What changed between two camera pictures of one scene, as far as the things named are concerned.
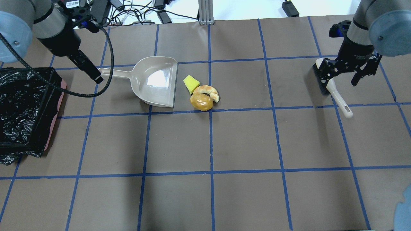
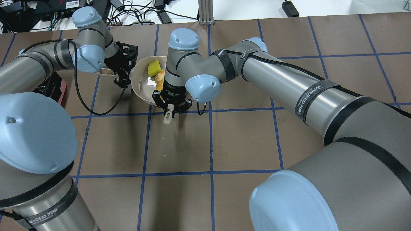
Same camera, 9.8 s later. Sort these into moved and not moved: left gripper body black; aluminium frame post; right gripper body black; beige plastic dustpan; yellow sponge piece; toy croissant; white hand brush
Moved: toy croissant; white hand brush; right gripper body black; left gripper body black; yellow sponge piece
Not moved: aluminium frame post; beige plastic dustpan
